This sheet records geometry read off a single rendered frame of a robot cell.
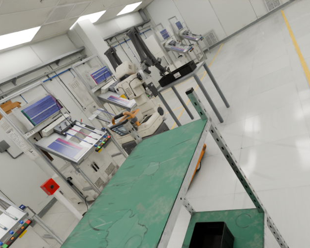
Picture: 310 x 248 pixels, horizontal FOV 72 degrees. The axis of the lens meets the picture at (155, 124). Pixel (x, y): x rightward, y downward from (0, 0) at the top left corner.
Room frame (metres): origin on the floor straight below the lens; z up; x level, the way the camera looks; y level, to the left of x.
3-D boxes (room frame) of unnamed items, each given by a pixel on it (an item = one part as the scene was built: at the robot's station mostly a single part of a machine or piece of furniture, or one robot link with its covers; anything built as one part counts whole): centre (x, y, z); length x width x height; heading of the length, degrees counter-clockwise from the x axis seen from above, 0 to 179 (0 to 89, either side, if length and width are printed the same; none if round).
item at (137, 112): (2.17, 0.17, 0.87); 0.23 x 0.15 x 0.11; 46
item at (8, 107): (3.41, 1.55, 1.82); 0.68 x 0.30 x 0.20; 141
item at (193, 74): (3.07, -0.69, 0.40); 0.70 x 0.45 x 0.80; 46
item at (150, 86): (2.46, -0.11, 0.99); 0.28 x 0.16 x 0.22; 46
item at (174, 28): (8.35, -2.67, 0.95); 1.36 x 0.82 x 1.90; 51
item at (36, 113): (3.31, 1.25, 1.52); 0.51 x 0.13 x 0.27; 141
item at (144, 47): (2.44, -0.39, 1.40); 0.11 x 0.06 x 0.43; 46
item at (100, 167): (3.34, 1.39, 0.31); 0.70 x 0.65 x 0.62; 141
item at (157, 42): (7.24, -1.75, 0.95); 1.36 x 0.82 x 1.90; 51
